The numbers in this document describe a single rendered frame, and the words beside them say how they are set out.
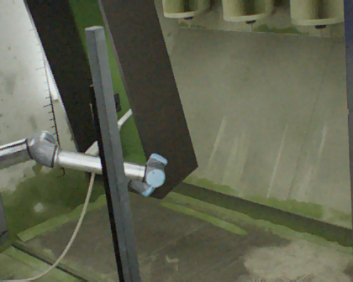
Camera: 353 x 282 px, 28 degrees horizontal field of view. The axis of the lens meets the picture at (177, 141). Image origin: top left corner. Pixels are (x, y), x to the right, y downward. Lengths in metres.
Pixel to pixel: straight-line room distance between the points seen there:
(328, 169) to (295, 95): 0.56
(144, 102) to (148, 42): 0.31
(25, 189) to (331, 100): 2.02
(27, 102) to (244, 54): 1.49
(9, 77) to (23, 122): 0.30
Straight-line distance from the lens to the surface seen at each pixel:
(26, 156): 3.65
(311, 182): 4.36
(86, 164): 3.49
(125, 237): 2.74
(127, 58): 3.66
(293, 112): 4.56
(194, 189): 4.91
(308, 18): 4.14
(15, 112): 4.64
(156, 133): 3.88
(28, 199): 4.81
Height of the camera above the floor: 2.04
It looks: 19 degrees down
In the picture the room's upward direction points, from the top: 7 degrees counter-clockwise
